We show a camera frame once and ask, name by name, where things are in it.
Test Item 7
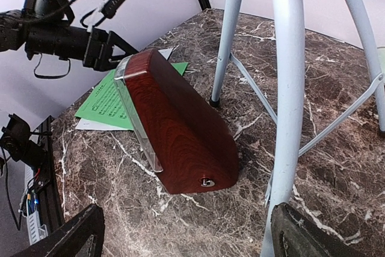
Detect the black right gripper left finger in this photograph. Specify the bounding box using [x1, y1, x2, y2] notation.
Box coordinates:
[17, 203, 105, 256]

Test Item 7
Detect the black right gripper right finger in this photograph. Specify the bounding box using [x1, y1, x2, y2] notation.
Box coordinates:
[271, 203, 361, 256]

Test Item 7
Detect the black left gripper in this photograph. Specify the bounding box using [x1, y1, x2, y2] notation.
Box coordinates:
[82, 28, 138, 71]

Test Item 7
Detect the green sheet music page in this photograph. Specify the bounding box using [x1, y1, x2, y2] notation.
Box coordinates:
[73, 61, 189, 130]

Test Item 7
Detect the white sheet music page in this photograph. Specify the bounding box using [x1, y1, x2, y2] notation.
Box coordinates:
[75, 46, 174, 132]

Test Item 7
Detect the red wooden metronome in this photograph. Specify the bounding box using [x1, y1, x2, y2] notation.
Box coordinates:
[114, 49, 239, 194]

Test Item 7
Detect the light blue music stand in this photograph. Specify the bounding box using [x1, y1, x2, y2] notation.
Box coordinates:
[209, 0, 385, 257]

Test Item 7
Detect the celadon green bowl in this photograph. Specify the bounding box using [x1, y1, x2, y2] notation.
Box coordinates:
[377, 46, 385, 73]

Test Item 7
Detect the black front rail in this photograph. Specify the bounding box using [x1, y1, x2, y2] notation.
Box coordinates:
[36, 116, 65, 235]

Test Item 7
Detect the white slotted cable duct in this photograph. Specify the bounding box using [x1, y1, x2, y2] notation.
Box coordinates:
[25, 165, 48, 245]

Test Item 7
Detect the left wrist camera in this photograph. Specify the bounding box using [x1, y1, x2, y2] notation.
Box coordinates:
[101, 0, 125, 19]

